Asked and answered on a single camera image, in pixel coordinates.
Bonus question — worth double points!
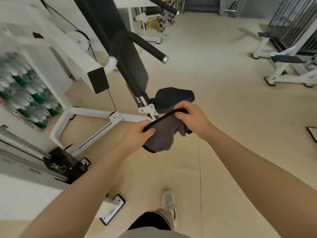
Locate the person's left hand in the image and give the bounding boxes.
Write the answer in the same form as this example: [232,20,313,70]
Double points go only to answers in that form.
[123,120,156,154]

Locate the person's right hand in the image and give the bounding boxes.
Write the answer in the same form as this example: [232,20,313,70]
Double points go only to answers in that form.
[174,101,216,140]

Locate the dark grey cleaning cloth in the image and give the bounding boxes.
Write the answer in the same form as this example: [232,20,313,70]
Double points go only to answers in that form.
[142,108,193,154]

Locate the white gym machine frame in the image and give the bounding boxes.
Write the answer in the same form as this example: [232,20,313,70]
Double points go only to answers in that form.
[0,0,196,226]

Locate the person's right forearm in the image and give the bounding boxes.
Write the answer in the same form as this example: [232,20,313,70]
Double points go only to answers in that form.
[202,127,317,238]

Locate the person's left forearm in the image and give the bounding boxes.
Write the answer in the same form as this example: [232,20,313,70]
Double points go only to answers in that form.
[18,143,139,238]

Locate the black padded seat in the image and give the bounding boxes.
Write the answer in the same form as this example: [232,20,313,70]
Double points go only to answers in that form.
[150,87,195,115]

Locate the white sneaker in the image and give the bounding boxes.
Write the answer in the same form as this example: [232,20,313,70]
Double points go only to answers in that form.
[161,190,178,221]

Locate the black weight stack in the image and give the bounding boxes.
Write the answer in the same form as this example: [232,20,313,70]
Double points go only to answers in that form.
[43,146,87,185]

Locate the black shorts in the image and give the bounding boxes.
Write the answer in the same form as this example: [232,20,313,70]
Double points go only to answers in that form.
[126,211,174,231]

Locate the chrome guide rod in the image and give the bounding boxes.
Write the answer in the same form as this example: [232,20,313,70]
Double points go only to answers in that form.
[0,148,69,182]
[0,127,51,160]

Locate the dark staircase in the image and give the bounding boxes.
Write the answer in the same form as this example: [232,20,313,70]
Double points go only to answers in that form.
[184,0,221,13]

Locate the metal step ladder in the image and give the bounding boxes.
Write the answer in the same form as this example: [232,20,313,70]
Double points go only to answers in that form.
[218,0,242,18]

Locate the black foam roller pad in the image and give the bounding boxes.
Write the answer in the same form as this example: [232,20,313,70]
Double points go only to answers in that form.
[148,0,179,16]

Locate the stack of water bottle packs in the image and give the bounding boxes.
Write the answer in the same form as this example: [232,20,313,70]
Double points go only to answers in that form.
[0,52,62,133]

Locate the black metal rack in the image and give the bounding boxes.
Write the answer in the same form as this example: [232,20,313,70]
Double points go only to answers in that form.
[268,0,317,54]

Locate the black foam grip handle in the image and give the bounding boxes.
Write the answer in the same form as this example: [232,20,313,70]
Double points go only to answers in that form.
[109,31,170,64]

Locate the white bench frame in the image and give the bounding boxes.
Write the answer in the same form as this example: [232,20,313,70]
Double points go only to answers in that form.
[264,47,317,88]
[251,31,300,60]

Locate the black steel machine cable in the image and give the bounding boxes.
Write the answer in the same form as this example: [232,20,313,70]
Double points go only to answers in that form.
[38,0,117,113]

